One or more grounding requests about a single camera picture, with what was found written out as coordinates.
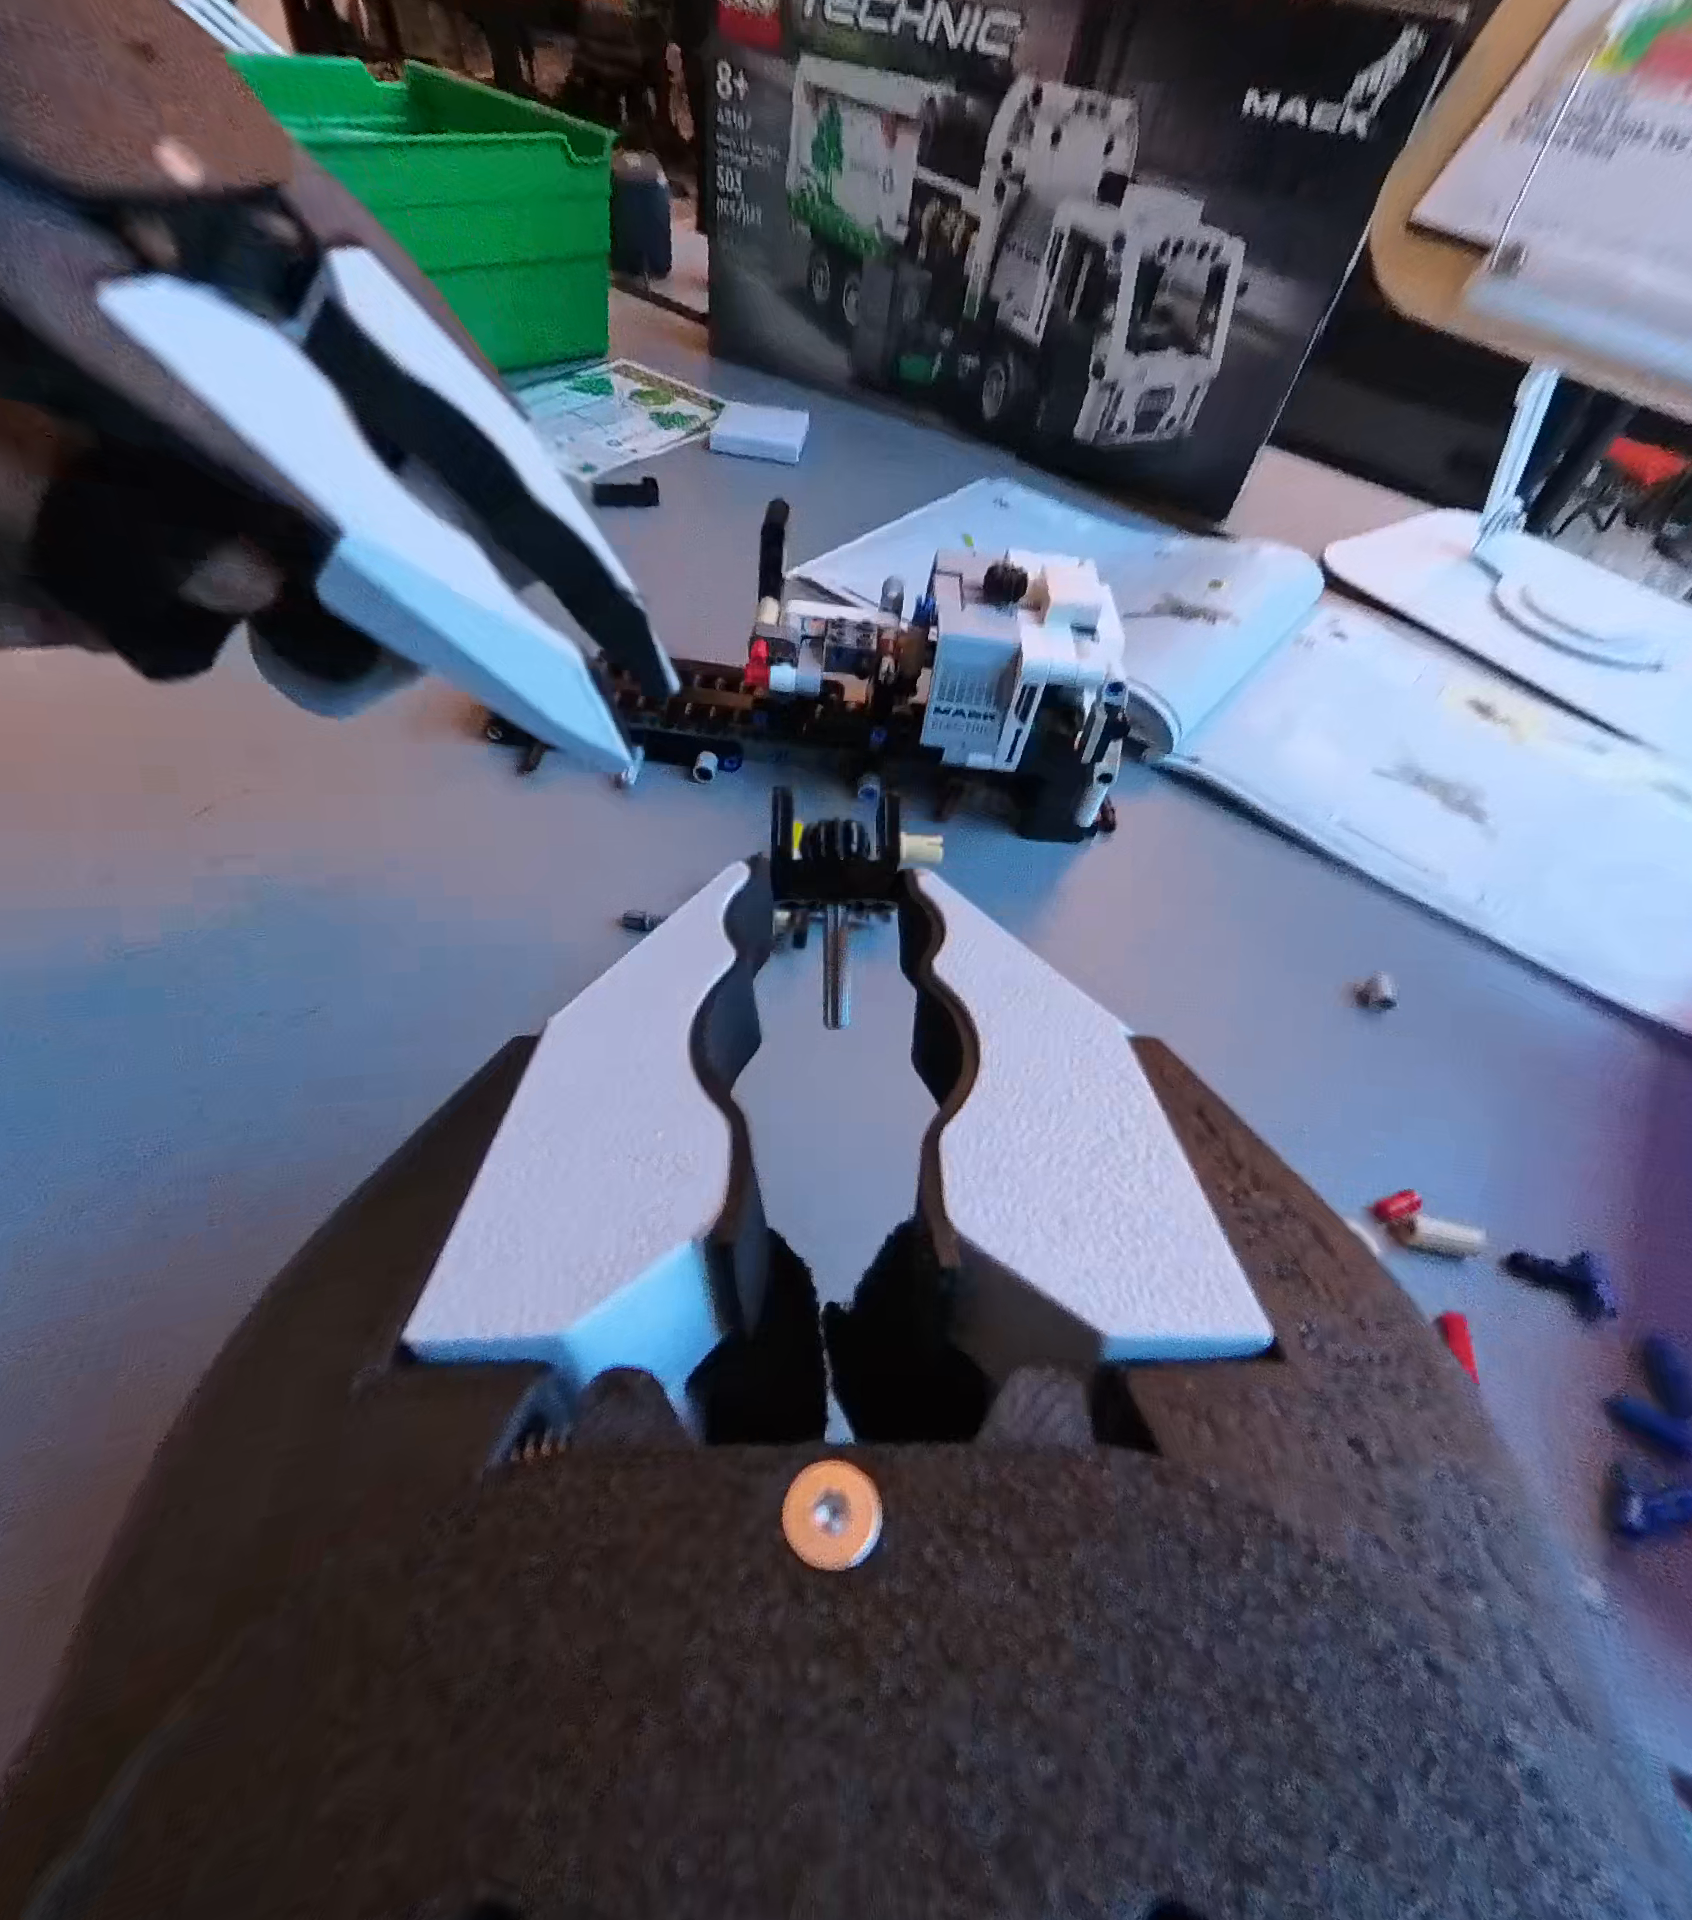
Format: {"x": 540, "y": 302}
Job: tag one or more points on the green plastic bin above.
{"x": 457, "y": 194}

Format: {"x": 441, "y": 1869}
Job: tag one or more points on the wooden board with paper sheet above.
{"x": 1611, "y": 181}

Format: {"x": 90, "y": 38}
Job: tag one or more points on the grey lego axle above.
{"x": 837, "y": 975}

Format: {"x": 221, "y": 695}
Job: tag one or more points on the white metal stand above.
{"x": 1581, "y": 630}

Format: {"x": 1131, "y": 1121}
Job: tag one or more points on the black lego set box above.
{"x": 1086, "y": 224}

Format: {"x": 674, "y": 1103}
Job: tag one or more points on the black lego connector frame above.
{"x": 782, "y": 854}

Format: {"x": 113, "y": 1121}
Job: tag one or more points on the white lego truck model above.
{"x": 996, "y": 674}

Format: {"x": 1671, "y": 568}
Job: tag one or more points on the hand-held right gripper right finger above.
{"x": 1086, "y": 1185}

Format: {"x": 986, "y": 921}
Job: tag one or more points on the lego instruction booklet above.
{"x": 1387, "y": 720}

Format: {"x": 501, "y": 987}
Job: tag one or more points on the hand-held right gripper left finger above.
{"x": 590, "y": 1170}

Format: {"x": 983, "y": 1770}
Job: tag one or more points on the black blue lego pin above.
{"x": 1559, "y": 1282}

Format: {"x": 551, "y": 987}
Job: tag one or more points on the small black lego gear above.
{"x": 834, "y": 853}

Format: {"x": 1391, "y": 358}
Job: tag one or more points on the grey lego bush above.
{"x": 1376, "y": 992}

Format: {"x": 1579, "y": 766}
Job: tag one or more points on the sticker sheet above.
{"x": 621, "y": 413}

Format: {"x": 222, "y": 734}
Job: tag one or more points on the small white box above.
{"x": 759, "y": 432}

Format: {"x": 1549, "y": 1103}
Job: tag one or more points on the black lego angle piece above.
{"x": 626, "y": 492}

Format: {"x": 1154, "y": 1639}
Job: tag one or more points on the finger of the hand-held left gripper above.
{"x": 539, "y": 503}
{"x": 410, "y": 579}

